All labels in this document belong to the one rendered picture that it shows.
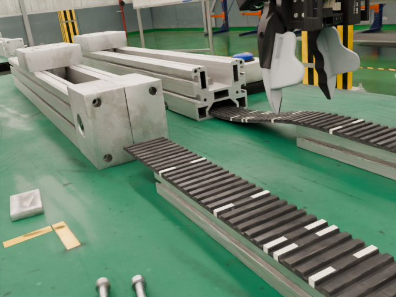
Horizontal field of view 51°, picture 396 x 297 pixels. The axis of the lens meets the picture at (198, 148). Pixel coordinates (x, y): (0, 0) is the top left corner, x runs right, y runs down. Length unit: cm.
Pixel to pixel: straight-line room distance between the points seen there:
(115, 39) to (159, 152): 78
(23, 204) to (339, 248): 31
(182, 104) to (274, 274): 46
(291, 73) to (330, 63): 9
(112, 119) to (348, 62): 29
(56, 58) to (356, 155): 64
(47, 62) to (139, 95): 41
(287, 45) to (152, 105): 18
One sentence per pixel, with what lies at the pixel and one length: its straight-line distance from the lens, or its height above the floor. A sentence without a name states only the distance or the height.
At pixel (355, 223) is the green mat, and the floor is 78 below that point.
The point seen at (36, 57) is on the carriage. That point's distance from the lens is 90.
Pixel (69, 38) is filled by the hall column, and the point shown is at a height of 44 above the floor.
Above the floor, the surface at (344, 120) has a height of 81.
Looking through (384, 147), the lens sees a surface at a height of 81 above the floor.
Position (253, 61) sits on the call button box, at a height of 84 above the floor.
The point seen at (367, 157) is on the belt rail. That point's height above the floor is 79.
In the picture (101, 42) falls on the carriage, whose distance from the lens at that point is 119.
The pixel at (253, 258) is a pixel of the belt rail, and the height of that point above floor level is 79.
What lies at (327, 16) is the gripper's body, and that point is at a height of 93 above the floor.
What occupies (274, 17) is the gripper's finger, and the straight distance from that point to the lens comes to 48.
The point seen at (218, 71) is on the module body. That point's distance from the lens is 72.
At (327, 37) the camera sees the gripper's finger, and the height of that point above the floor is 90.
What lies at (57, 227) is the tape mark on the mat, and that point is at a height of 78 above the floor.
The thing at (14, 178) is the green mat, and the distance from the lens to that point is 56.
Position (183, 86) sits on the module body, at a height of 83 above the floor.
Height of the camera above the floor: 96
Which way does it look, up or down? 20 degrees down
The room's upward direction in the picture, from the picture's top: 7 degrees counter-clockwise
